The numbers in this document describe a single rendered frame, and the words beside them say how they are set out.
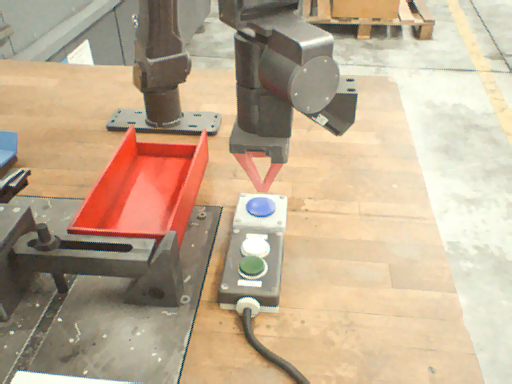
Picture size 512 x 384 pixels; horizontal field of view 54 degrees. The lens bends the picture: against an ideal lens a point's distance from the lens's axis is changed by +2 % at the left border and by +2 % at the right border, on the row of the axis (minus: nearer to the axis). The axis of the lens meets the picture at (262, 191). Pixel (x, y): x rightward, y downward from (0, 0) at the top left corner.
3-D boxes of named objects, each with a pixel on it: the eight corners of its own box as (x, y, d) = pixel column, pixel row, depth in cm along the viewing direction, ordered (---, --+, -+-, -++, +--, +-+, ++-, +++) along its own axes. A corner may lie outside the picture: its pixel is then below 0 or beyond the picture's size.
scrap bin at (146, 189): (209, 160, 81) (206, 127, 78) (172, 271, 61) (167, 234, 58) (137, 156, 82) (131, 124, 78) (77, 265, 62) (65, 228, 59)
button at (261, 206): (276, 207, 68) (277, 195, 67) (274, 226, 65) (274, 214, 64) (248, 205, 69) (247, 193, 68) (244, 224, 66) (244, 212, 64)
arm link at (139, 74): (191, 52, 82) (176, 41, 86) (139, 63, 78) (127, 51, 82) (194, 88, 86) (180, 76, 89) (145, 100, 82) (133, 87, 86)
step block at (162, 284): (184, 287, 59) (176, 231, 54) (178, 307, 57) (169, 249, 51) (130, 284, 60) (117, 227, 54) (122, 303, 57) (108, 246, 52)
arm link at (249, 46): (303, 93, 54) (306, 29, 50) (258, 106, 52) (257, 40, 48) (269, 72, 59) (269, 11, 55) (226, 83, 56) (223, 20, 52)
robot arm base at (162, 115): (213, 94, 82) (220, 77, 88) (95, 89, 84) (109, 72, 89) (216, 136, 87) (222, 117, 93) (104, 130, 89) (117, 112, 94)
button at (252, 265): (265, 267, 59) (265, 255, 58) (263, 286, 57) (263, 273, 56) (241, 266, 59) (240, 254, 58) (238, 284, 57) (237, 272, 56)
